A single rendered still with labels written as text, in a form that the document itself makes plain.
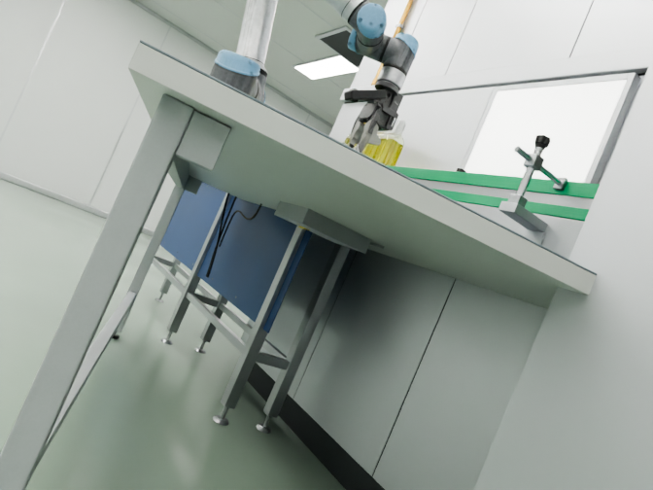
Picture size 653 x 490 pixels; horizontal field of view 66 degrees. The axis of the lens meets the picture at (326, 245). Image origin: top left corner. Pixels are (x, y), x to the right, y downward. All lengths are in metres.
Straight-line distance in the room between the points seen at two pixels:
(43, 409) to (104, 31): 6.89
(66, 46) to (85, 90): 0.54
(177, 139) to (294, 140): 0.14
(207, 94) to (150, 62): 0.07
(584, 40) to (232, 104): 1.23
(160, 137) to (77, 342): 0.27
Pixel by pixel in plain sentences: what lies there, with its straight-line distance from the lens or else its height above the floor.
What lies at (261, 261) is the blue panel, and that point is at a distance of 1.83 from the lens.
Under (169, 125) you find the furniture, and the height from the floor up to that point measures 0.68.
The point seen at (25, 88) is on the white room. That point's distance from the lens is 7.30.
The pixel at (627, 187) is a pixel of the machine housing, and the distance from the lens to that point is 0.89.
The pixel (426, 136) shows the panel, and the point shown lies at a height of 1.15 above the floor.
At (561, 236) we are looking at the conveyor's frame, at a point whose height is 0.84.
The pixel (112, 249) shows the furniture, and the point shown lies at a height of 0.52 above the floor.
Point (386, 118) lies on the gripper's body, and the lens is 1.50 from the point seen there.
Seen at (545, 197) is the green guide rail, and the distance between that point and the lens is 1.20.
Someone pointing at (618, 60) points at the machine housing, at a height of 1.36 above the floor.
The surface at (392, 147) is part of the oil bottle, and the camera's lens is 1.70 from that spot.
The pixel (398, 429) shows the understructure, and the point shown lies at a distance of 1.53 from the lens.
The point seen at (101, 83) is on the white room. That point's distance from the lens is 7.36.
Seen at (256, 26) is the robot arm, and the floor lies 1.14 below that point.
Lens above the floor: 0.60
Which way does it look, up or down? 2 degrees up
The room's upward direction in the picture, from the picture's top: 23 degrees clockwise
